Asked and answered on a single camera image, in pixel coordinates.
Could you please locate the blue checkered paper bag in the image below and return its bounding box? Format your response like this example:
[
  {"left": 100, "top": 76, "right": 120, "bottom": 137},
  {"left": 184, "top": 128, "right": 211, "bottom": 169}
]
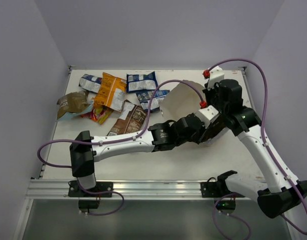
[{"left": 160, "top": 79, "right": 228, "bottom": 147}]

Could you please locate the blue kettle chip bag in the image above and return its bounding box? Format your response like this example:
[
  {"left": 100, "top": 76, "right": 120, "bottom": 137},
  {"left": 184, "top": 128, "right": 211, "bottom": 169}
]
[{"left": 136, "top": 90, "right": 170, "bottom": 112}]

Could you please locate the dark brown chip bag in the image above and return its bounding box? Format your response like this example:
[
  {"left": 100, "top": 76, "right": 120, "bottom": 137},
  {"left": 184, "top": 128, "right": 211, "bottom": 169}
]
[{"left": 107, "top": 100, "right": 147, "bottom": 136}]

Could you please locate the blue white chip bag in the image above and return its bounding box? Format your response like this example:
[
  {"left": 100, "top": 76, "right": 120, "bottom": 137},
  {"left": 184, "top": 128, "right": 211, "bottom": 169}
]
[{"left": 126, "top": 71, "right": 158, "bottom": 94}]

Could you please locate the orange chip bag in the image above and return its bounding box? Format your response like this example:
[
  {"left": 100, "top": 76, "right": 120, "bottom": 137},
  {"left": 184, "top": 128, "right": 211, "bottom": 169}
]
[{"left": 93, "top": 72, "right": 127, "bottom": 113}]

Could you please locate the colourful fruit candy bag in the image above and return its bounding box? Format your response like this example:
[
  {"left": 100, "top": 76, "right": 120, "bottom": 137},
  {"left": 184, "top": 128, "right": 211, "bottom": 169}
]
[{"left": 80, "top": 106, "right": 114, "bottom": 125}]

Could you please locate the navy white snack bag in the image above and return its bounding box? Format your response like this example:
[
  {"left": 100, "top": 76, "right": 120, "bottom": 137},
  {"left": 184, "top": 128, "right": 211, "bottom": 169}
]
[{"left": 79, "top": 74, "right": 102, "bottom": 94}]

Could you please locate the olive brown snack bag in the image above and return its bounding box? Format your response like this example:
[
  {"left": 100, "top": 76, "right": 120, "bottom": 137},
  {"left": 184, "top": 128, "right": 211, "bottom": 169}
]
[{"left": 56, "top": 90, "right": 94, "bottom": 121}]

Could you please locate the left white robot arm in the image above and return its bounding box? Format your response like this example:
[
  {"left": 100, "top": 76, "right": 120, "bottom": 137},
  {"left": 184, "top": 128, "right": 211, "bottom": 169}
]
[{"left": 69, "top": 113, "right": 211, "bottom": 197}]

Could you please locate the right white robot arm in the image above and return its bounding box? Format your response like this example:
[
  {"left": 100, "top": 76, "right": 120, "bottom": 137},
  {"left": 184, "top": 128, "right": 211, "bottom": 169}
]
[{"left": 203, "top": 79, "right": 307, "bottom": 219}]

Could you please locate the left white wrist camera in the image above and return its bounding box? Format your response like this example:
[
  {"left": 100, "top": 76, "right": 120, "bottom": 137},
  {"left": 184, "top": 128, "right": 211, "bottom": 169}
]
[{"left": 195, "top": 105, "right": 219, "bottom": 127}]

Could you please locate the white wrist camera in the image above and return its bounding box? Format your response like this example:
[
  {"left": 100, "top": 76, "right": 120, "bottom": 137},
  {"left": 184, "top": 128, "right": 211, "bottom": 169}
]
[
  {"left": 195, "top": 105, "right": 219, "bottom": 127},
  {"left": 202, "top": 65, "right": 225, "bottom": 89}
]

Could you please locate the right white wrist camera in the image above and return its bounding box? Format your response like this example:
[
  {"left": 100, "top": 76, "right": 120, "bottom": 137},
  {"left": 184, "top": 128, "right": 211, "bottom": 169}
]
[{"left": 202, "top": 65, "right": 225, "bottom": 89}]

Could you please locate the aluminium mounting rail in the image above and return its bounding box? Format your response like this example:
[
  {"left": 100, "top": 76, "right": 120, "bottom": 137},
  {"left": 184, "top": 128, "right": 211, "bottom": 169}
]
[{"left": 27, "top": 178, "right": 262, "bottom": 200}]

